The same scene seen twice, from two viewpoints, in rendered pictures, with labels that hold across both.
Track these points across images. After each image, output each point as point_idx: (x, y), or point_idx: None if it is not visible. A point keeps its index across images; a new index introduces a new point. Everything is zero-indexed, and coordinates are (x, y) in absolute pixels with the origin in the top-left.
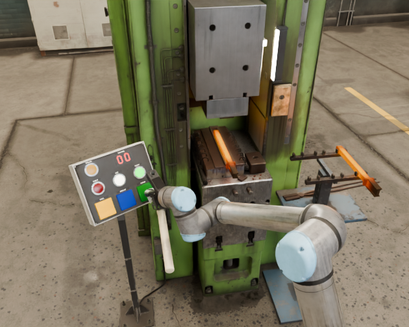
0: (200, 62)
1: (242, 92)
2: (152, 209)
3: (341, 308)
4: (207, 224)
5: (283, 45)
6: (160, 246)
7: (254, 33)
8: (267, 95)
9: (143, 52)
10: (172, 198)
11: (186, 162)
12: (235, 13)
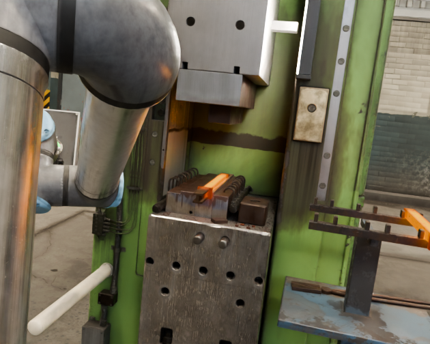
0: (175, 7)
1: (233, 65)
2: (95, 262)
3: None
4: (54, 184)
5: (314, 18)
6: (89, 332)
7: None
8: (291, 106)
9: None
10: None
11: (155, 192)
12: None
